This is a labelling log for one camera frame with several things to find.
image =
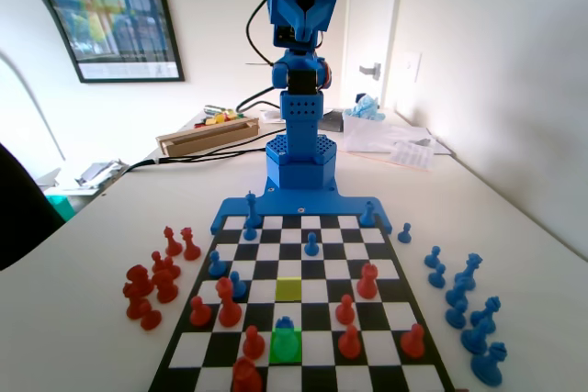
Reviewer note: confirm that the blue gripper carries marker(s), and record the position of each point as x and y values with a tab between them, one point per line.
300	20

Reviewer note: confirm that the blue SO-100 robot arm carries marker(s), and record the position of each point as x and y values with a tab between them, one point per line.
301	135

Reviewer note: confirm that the blue piece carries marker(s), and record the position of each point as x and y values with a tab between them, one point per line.
251	208

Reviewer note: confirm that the blue chess pawn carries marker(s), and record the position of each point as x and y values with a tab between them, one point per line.
432	257
312	245
404	233
437	277
217	264
456	315
249	232

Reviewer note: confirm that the red chess rook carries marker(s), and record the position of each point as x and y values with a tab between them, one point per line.
367	282
166	287

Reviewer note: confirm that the blue chess queen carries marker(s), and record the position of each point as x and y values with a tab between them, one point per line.
467	272

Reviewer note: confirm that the red chess knight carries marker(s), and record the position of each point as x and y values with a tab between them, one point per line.
138	281

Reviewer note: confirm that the white door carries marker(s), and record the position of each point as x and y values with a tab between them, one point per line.
367	20

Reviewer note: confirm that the white paper sheets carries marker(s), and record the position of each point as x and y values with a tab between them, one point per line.
271	115

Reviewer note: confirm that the blue plush toy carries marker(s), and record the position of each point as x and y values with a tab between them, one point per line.
365	107

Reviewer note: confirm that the dark grey pouch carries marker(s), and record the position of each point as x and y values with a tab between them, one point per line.
331	121

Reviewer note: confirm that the green toy block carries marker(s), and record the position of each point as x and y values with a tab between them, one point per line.
240	115

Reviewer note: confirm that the shiny metal can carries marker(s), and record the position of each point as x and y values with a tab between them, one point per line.
212	110

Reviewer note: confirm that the stack of white papers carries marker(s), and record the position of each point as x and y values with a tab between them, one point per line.
367	135

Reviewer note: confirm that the yellow toy block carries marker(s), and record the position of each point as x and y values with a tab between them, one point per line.
212	121

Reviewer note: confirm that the red toy block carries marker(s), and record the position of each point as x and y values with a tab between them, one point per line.
200	125

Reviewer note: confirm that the long wooden box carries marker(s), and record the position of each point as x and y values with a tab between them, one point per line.
206	137

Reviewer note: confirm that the framed map poster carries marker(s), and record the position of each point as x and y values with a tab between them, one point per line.
119	6

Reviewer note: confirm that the printed paper sheet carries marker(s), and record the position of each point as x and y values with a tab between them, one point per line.
411	155

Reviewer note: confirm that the crumpled paper pile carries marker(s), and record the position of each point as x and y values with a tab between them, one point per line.
98	174

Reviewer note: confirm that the white arched panel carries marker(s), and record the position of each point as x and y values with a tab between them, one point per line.
27	20

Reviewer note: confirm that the black and white chessboard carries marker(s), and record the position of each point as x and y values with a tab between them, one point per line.
317	318

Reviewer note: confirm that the green bin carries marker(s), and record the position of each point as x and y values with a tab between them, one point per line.
62	207

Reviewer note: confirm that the black chair back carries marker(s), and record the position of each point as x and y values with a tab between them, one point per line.
27	217

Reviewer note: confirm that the white wall switch plate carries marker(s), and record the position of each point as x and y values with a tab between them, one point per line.
411	67

